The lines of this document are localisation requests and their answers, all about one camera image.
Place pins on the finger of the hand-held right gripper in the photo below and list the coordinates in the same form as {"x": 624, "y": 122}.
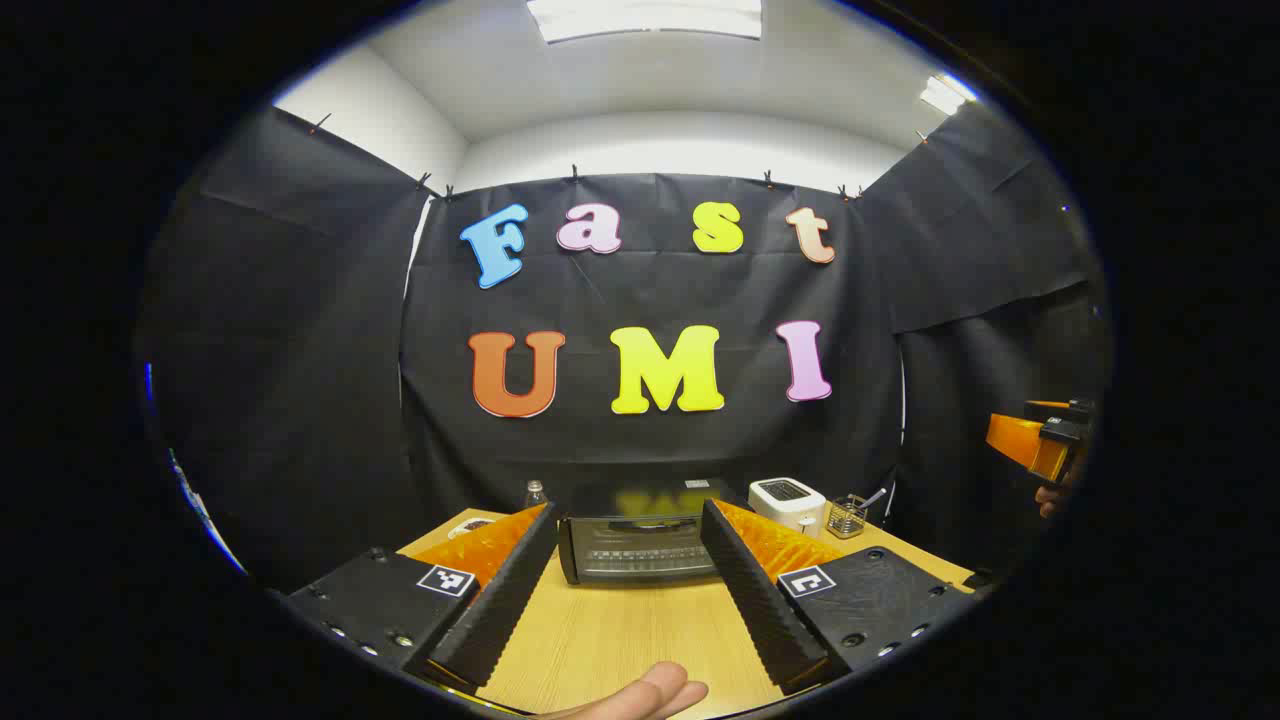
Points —
{"x": 1015, "y": 440}
{"x": 1070, "y": 420}

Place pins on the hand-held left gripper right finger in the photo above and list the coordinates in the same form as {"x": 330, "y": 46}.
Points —
{"x": 760, "y": 610}

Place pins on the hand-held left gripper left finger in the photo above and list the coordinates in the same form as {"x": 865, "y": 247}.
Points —
{"x": 500, "y": 610}

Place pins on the black electric oven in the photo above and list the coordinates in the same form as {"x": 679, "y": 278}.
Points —
{"x": 640, "y": 555}

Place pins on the white divided spice dish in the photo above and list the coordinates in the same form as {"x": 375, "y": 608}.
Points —
{"x": 470, "y": 527}

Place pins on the white toaster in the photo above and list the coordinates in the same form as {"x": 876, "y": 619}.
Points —
{"x": 787, "y": 500}

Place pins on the glass bottle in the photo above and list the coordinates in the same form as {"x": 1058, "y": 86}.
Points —
{"x": 536, "y": 495}

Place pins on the metal spoon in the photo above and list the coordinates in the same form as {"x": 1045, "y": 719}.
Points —
{"x": 875, "y": 496}

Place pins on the black backdrop cloth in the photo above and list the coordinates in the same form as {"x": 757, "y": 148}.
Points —
{"x": 650, "y": 440}

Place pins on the small ceiling light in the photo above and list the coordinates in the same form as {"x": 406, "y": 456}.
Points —
{"x": 945, "y": 95}

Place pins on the rectangular ceiling light panel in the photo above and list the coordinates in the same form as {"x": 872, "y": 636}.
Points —
{"x": 645, "y": 18}

